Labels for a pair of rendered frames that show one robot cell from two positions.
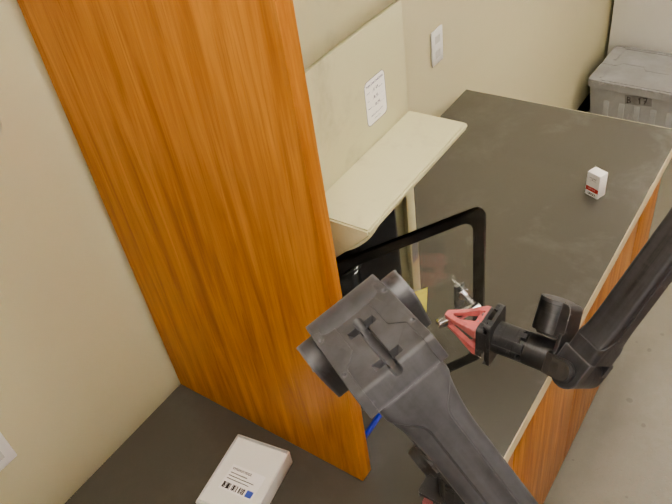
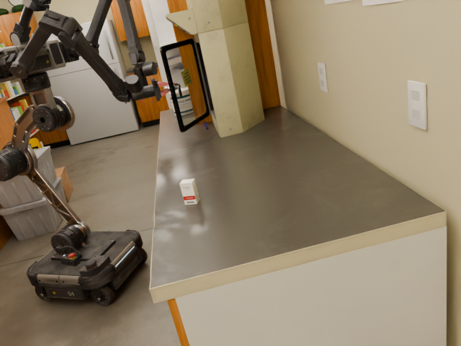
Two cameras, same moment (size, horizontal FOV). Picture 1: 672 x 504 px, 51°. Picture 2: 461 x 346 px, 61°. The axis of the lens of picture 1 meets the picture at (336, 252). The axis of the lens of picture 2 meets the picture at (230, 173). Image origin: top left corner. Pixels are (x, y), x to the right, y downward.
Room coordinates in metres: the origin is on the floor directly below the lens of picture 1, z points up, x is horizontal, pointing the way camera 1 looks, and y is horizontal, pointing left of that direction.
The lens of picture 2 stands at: (2.37, -1.42, 1.45)
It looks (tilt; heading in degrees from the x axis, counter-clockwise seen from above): 21 degrees down; 135
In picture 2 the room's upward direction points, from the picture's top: 12 degrees counter-clockwise
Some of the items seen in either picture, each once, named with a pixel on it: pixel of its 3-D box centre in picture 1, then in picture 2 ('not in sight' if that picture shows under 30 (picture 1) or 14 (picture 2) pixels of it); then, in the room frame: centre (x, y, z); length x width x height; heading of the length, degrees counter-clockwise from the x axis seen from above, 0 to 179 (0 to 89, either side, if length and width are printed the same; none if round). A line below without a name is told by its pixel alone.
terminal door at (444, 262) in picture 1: (413, 317); (186, 84); (0.90, -0.12, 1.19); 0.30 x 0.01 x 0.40; 108
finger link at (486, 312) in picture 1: (469, 326); (165, 88); (0.85, -0.22, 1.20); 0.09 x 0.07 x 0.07; 49
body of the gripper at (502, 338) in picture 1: (507, 340); (150, 90); (0.80, -0.27, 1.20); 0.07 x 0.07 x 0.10; 49
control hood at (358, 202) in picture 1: (392, 189); (180, 25); (0.94, -0.11, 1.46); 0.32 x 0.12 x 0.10; 140
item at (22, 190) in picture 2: not in sight; (25, 176); (-1.37, -0.27, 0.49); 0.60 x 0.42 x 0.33; 140
